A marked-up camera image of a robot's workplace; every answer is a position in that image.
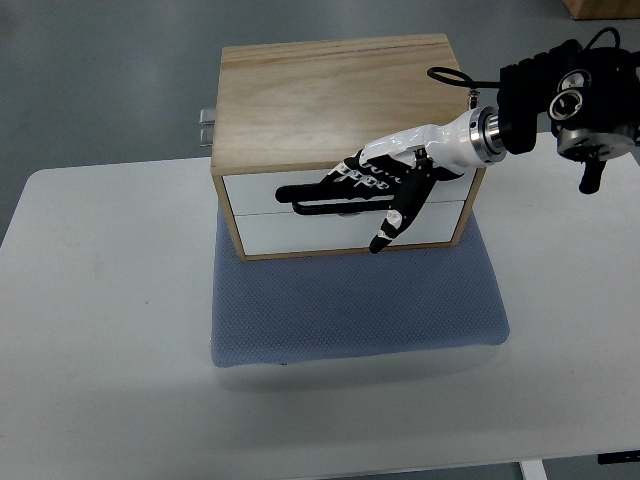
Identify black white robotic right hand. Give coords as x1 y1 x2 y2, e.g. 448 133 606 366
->
314 107 506 256

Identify white drawer black handle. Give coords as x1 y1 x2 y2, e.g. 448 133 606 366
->
223 169 475 216

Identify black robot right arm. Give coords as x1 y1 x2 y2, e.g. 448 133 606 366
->
427 27 639 195

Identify white lower drawer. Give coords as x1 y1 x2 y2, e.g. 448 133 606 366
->
235 201 464 255

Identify wooden drawer cabinet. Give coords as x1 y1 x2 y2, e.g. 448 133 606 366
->
211 34 477 260

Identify blue textured cushion mat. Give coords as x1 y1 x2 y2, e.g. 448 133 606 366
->
211 220 510 368

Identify metal table clamp brackets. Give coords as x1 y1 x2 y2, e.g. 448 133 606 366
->
199 107 216 147

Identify cardboard box corner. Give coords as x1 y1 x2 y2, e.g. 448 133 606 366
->
563 0 640 20

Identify white table leg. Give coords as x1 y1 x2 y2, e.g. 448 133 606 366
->
519 460 548 480

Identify black table control panel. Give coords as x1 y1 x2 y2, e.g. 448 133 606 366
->
597 450 640 465

